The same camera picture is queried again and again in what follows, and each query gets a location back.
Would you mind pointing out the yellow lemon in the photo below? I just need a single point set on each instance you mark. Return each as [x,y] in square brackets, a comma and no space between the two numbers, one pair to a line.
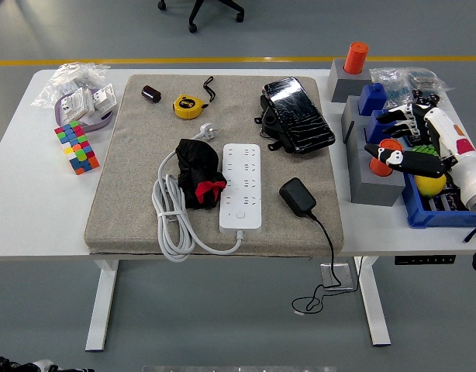
[430,186]

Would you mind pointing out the silver floor plate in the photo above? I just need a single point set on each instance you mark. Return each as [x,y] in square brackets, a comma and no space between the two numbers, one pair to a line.
[340,275]

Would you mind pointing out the white wall socket plate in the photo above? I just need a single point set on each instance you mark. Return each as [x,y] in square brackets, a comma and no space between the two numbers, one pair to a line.
[104,98]
[76,104]

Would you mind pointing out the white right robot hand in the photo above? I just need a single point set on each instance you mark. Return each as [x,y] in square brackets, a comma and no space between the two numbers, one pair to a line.
[459,155]

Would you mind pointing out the grey holder block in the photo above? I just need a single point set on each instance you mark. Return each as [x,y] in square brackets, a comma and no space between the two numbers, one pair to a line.
[344,87]
[356,137]
[373,190]
[352,108]

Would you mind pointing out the black table control panel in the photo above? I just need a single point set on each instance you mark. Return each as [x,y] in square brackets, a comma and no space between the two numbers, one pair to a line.
[424,260]

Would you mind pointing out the black cloth with red trim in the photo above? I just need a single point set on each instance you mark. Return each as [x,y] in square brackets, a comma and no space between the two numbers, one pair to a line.
[195,162]

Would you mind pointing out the white table leg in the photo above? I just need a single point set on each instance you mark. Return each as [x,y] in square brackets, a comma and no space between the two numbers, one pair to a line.
[102,310]
[373,310]

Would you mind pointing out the clear bag of blue parts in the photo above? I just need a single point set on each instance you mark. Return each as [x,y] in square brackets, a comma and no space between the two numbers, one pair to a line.
[424,79]

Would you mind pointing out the dark capacitor pile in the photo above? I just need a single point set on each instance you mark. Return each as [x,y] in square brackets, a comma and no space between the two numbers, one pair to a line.
[447,201]

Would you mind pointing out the light blue tray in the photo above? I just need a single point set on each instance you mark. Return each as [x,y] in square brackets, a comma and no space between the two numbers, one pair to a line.
[409,142]

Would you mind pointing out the clear plastic bag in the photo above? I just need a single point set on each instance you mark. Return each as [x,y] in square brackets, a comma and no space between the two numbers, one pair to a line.
[67,77]

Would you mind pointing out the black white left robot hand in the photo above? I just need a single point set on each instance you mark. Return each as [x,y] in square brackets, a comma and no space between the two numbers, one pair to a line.
[36,367]

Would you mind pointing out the grey-brown mat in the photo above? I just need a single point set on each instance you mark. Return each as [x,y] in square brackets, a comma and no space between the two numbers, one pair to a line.
[145,174]

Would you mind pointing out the black phone holder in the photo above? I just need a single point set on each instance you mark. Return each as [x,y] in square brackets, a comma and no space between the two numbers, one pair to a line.
[273,131]

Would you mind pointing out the colourful cube puzzle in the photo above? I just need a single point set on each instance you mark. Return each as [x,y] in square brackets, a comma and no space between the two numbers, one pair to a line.
[77,147]

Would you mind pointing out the green connector pile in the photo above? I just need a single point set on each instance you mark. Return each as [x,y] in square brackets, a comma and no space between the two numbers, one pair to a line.
[422,149]

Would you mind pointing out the black capacitor cluster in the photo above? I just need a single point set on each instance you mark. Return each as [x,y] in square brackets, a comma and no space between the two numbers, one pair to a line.
[426,97]

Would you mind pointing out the clear bag of resistors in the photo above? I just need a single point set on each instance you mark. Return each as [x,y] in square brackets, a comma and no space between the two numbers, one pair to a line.
[393,87]

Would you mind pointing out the orange cylinder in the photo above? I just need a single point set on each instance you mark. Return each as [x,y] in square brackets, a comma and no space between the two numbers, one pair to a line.
[377,166]
[357,58]

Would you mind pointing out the dark brown capacitor cylinder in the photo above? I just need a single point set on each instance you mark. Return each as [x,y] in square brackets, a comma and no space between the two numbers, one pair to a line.
[151,94]

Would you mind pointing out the blue plastic bin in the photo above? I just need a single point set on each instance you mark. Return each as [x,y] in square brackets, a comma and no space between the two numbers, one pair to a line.
[435,219]

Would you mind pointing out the black office chair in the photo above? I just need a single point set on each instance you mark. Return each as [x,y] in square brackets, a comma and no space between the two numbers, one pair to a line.
[195,11]

